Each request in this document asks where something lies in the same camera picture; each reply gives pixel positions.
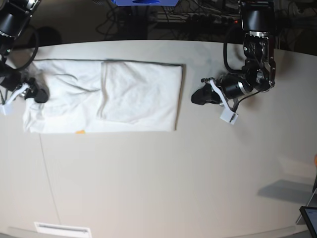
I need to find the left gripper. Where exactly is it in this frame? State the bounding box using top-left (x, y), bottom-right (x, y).
top-left (191, 74), bottom-right (253, 106)

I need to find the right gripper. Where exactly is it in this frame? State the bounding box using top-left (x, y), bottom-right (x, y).
top-left (0, 72), bottom-right (49, 103)

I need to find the white printed T-shirt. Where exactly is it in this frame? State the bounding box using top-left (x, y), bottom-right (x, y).
top-left (23, 59), bottom-right (183, 134)

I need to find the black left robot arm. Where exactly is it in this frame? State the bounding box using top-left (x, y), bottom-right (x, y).
top-left (191, 0), bottom-right (276, 110)

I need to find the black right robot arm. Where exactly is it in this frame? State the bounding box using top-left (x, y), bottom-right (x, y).
top-left (0, 0), bottom-right (49, 104)

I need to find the white label on table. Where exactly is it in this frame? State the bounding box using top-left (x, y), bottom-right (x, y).
top-left (34, 222), bottom-right (92, 238)

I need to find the tablet screen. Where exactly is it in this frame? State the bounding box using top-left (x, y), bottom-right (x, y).
top-left (296, 206), bottom-right (317, 238)

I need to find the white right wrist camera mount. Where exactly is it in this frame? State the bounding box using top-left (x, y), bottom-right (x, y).
top-left (0, 83), bottom-right (29, 116)

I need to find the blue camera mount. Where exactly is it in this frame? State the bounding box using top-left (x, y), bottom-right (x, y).
top-left (111, 0), bottom-right (179, 6)

